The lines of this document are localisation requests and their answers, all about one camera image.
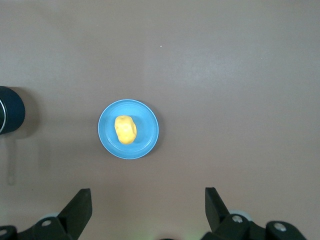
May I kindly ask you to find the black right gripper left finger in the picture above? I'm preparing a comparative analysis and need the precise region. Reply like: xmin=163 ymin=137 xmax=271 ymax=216
xmin=16 ymin=188 xmax=94 ymax=240

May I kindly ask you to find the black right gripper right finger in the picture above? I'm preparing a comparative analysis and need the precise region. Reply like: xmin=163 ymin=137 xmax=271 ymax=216
xmin=199 ymin=186 xmax=266 ymax=240

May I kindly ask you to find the yellow potato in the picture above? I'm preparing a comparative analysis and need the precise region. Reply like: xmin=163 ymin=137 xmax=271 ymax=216
xmin=114 ymin=114 xmax=138 ymax=145

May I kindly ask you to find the brown table mat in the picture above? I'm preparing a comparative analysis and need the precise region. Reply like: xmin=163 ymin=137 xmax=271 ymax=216
xmin=0 ymin=0 xmax=320 ymax=240

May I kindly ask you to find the light blue round plate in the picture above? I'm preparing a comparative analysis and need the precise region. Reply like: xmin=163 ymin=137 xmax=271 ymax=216
xmin=97 ymin=99 xmax=160 ymax=160

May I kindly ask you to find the dark pot with blue handle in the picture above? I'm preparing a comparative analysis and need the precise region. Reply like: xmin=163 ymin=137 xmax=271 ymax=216
xmin=0 ymin=86 xmax=26 ymax=186

